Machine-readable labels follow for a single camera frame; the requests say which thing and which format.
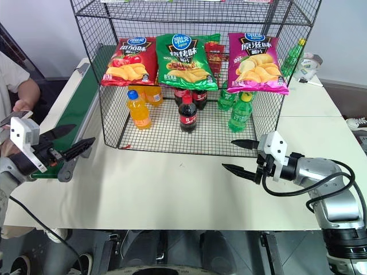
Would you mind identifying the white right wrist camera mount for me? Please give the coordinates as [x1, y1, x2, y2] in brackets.
[256, 131, 288, 183]

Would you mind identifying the orange soda bottle blue cap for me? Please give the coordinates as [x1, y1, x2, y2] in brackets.
[126, 89, 152, 131]

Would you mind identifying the person in white shirt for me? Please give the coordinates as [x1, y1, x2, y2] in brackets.
[0, 50, 32, 115]

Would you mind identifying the green lemon soda bottle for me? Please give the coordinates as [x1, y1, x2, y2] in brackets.
[228, 92, 257, 135]
[280, 38, 306, 77]
[217, 81, 239, 112]

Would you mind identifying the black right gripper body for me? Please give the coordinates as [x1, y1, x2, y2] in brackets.
[253, 151, 278, 186]

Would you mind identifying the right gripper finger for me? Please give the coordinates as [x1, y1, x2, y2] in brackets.
[231, 139, 260, 150]
[221, 163, 259, 184]

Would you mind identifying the small red snack packet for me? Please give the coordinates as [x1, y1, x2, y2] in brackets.
[204, 42, 226, 84]

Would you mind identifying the red tomato chips bag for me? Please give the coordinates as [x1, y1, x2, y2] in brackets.
[100, 36, 159, 87]

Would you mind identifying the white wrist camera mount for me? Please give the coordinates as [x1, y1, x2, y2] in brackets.
[10, 116, 49, 173]
[256, 131, 288, 183]

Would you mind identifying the smartphone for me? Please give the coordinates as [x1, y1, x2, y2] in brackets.
[0, 110, 34, 128]

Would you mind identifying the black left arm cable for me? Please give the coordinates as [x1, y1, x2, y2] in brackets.
[8, 195, 84, 275]

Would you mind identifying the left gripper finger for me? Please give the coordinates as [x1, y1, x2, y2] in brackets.
[42, 124, 77, 142]
[58, 137, 96, 163]

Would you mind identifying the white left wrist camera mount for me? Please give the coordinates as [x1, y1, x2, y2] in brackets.
[10, 116, 49, 173]

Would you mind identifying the green barbecue chips bag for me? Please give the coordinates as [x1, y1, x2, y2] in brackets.
[155, 33, 218, 92]

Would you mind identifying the green snack bag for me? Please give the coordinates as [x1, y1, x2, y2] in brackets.
[197, 33, 221, 45]

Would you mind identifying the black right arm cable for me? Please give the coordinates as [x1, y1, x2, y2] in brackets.
[260, 159, 367, 230]

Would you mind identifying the green conveyor belt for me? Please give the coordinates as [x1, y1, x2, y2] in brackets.
[30, 44, 117, 179]

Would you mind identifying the white marker pen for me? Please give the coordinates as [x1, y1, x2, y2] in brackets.
[297, 78, 322, 87]

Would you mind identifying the black sneaker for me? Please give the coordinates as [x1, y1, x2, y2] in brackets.
[10, 254, 32, 275]
[76, 253, 94, 275]

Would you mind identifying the black table leg frame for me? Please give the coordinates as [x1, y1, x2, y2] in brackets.
[96, 231, 123, 272]
[257, 231, 283, 275]

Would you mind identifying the purple original chips bag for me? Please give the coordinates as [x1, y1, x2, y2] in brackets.
[226, 32, 290, 95]

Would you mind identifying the cola bottle red cap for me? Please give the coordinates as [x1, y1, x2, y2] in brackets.
[178, 95, 198, 134]

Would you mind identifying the white sneaker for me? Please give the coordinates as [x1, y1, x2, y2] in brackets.
[345, 116, 367, 130]

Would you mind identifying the person's hand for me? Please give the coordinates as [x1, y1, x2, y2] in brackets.
[12, 98, 36, 114]

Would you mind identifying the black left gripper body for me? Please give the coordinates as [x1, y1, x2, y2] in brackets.
[30, 133, 71, 170]

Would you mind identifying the black wire mesh rack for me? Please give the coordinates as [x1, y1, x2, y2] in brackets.
[69, 0, 321, 159]

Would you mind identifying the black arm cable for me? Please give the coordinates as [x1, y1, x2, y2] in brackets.
[8, 195, 84, 275]
[260, 159, 367, 230]

